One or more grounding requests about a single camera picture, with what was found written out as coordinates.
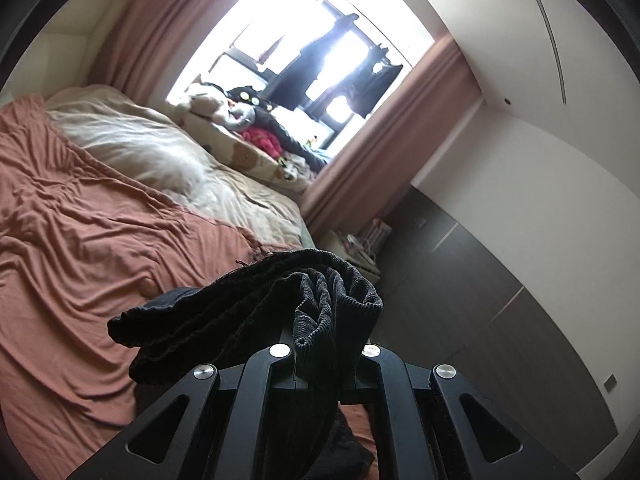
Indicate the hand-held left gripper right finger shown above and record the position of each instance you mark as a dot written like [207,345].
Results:
[376,362]

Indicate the printed window seat cushion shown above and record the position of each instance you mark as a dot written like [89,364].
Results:
[245,157]

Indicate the window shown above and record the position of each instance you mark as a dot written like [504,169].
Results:
[280,20]

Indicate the white nightstand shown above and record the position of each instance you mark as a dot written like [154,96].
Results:
[350,252]

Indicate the red cloth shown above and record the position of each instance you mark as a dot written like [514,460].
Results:
[262,141]

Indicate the black cloth pile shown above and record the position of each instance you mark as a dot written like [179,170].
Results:
[290,132]

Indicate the dark wardrobe panels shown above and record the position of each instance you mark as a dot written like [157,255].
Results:
[475,310]

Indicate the long dark hanging garment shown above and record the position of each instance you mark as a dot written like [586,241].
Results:
[305,70]

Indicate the beige plush toy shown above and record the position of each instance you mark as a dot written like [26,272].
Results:
[215,107]

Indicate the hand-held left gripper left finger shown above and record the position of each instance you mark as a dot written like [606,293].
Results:
[272,362]

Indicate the brown blanket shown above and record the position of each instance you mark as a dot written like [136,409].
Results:
[90,240]

